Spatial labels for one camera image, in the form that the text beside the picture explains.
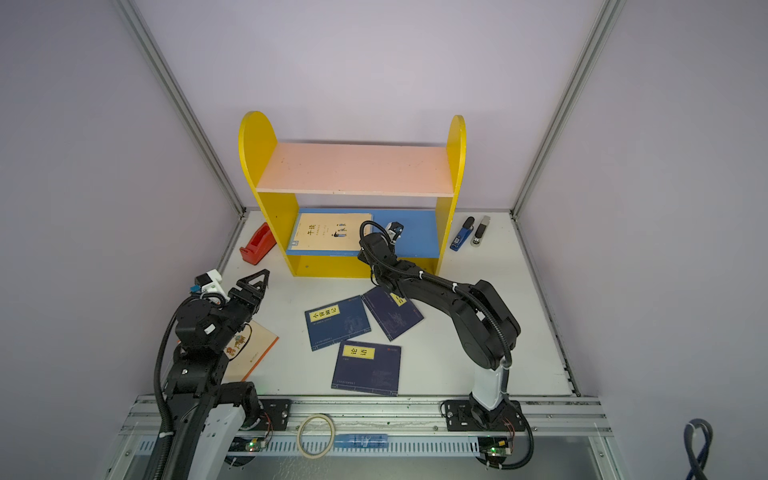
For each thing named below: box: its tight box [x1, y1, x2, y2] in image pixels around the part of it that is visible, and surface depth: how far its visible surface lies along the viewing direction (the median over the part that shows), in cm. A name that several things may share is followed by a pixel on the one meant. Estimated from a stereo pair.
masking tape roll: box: [296, 414, 335, 459], surface depth 72 cm
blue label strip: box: [334, 434, 389, 449], surface depth 71 cm
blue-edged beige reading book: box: [287, 213, 373, 255], surface depth 96 cm
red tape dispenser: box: [240, 222, 277, 265], surface depth 106 cm
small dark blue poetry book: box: [361, 286, 424, 342], surface depth 94 cm
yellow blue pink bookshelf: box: [239, 111, 466, 277], surface depth 79 cm
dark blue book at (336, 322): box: [304, 295, 372, 352], surface depth 91 cm
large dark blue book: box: [331, 340, 402, 396], surface depth 83 cm
